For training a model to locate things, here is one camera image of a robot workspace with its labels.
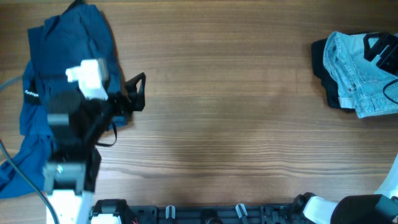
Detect teal blue garment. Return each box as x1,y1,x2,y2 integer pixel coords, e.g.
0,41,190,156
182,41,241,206
1,62,53,199

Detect light blue denim shorts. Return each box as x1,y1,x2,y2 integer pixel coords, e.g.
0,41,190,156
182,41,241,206
323,32,397,118

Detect navy blue shirt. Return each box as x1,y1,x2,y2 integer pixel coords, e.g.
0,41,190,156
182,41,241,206
27,2,128,133

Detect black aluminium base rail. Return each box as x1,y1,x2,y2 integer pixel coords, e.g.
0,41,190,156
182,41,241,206
88,200,312,224

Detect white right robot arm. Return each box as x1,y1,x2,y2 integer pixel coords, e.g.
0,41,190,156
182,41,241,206
289,33,397,224

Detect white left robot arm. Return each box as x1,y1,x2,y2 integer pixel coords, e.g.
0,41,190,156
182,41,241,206
42,73,397,223

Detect black folded garment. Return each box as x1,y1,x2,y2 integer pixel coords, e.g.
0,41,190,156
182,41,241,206
310,39,354,113

